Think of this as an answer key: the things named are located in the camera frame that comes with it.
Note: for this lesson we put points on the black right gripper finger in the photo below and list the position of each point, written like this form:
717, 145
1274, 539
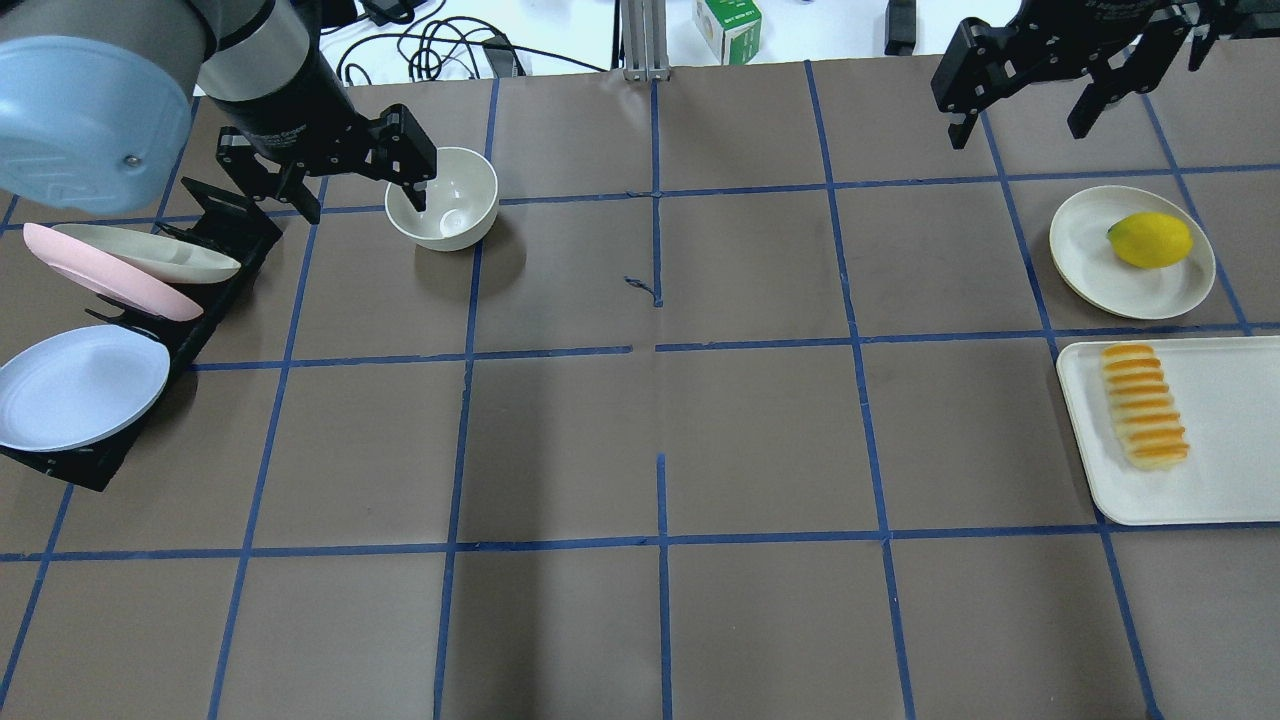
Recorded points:
981, 65
1141, 72

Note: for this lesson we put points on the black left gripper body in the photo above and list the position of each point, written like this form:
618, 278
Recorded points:
288, 112

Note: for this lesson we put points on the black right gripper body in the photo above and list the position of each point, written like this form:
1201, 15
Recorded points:
1098, 30

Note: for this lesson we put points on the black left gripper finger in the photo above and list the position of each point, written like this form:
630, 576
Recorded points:
411, 154
288, 185

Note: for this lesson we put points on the light blue plate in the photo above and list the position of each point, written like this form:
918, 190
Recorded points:
80, 386

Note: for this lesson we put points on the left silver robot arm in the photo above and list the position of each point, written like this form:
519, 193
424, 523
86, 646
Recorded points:
95, 102

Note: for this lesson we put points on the black plate rack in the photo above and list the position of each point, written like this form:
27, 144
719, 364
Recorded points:
228, 223

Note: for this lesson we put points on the cream plate in rack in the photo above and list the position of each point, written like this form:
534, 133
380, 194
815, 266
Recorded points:
172, 261

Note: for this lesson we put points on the cream plate under lemon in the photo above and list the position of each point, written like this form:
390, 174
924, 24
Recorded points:
1083, 257

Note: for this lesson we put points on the pink plate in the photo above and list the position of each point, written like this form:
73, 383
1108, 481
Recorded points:
107, 276

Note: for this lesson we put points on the striped bread loaf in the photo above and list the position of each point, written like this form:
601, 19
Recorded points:
1143, 413

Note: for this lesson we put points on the cream ceramic bowl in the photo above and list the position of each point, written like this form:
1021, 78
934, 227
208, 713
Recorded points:
461, 203

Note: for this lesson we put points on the yellow lemon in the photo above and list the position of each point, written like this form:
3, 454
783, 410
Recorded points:
1150, 240

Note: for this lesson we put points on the green white box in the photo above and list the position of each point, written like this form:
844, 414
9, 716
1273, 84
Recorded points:
732, 29

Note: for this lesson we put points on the white rectangular tray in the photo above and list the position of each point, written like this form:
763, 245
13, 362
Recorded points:
1227, 392

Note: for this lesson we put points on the aluminium frame post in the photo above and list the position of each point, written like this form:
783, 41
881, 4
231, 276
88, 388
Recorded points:
643, 54

